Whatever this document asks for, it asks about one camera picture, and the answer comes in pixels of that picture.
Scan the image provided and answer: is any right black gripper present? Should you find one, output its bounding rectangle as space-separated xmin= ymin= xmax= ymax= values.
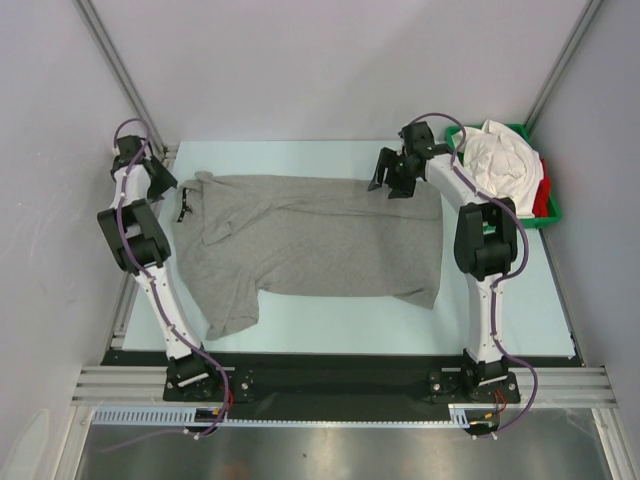
xmin=369 ymin=147 xmax=420 ymax=199

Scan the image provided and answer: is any white t-shirt in bin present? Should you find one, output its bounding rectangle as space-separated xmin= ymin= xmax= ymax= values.
xmin=460 ymin=120 xmax=543 ymax=218

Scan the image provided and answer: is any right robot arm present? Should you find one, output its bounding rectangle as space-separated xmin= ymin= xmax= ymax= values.
xmin=368 ymin=147 xmax=518 ymax=401

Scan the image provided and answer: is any white cable duct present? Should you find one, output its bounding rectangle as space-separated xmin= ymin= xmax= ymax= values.
xmin=92 ymin=405 xmax=497 ymax=433

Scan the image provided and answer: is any left aluminium corner post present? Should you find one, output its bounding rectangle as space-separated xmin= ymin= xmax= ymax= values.
xmin=71 ymin=0 xmax=167 ymax=153

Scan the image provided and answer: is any right aluminium corner post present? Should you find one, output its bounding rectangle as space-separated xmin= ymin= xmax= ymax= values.
xmin=524 ymin=0 xmax=606 ymax=135

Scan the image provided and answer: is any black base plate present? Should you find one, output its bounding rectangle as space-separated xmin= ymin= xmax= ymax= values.
xmin=102 ymin=351 xmax=521 ymax=420

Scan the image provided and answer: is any aluminium corner post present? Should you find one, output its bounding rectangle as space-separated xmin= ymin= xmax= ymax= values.
xmin=524 ymin=0 xmax=606 ymax=135
xmin=71 ymin=0 xmax=167 ymax=153

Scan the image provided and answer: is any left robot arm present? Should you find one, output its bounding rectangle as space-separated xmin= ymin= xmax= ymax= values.
xmin=97 ymin=154 xmax=222 ymax=402

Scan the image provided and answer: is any aluminium front rail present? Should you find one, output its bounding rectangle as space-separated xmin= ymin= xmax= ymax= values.
xmin=71 ymin=366 xmax=617 ymax=408

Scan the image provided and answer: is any grey t-shirt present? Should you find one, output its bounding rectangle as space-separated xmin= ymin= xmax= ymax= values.
xmin=172 ymin=172 xmax=443 ymax=340

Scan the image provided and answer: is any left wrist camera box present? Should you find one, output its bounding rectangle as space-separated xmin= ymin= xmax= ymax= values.
xmin=111 ymin=135 xmax=145 ymax=174

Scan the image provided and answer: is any red t-shirt in bin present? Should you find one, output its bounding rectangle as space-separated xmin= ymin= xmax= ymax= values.
xmin=532 ymin=158 xmax=552 ymax=218

